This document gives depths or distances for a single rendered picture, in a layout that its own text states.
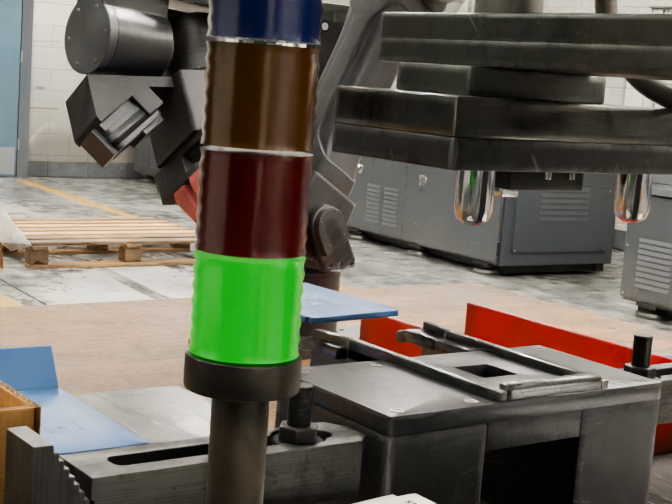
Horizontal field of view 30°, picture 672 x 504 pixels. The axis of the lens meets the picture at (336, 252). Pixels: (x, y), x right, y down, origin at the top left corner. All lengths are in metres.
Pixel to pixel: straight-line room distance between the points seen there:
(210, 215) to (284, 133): 0.04
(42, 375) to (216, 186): 0.48
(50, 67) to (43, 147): 0.75
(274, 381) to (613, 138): 0.32
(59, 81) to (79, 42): 11.14
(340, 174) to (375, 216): 7.56
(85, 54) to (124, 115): 0.06
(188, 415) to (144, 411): 0.03
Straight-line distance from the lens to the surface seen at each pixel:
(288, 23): 0.40
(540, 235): 7.82
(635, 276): 6.80
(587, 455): 0.72
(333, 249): 1.07
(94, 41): 0.94
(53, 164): 12.12
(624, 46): 0.58
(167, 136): 0.96
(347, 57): 1.12
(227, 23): 0.41
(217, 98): 0.41
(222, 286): 0.41
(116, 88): 0.93
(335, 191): 1.08
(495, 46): 0.64
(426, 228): 8.17
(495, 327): 1.07
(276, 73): 0.40
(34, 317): 1.22
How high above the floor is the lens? 1.15
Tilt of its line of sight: 8 degrees down
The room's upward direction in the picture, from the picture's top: 4 degrees clockwise
